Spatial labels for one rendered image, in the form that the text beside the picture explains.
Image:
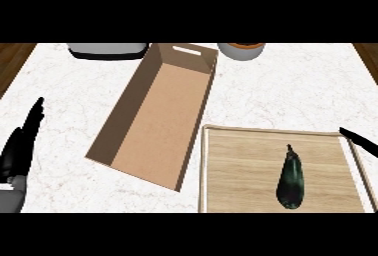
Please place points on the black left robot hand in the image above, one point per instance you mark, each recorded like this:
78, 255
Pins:
24, 146

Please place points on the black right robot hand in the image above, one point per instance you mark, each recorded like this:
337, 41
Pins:
362, 141

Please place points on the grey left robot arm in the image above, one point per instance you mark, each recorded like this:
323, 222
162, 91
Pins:
10, 196

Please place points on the dark green eggplant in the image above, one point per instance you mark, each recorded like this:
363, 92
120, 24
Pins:
291, 181

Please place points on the pale wooden tray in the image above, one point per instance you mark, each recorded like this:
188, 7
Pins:
281, 173

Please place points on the brown cardboard box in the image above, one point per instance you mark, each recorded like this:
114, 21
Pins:
157, 115

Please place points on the grey and black appliance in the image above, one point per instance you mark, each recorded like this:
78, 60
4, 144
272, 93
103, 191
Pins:
108, 50

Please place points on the grey pot with orange rim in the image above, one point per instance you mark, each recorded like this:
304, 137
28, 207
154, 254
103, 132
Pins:
241, 51

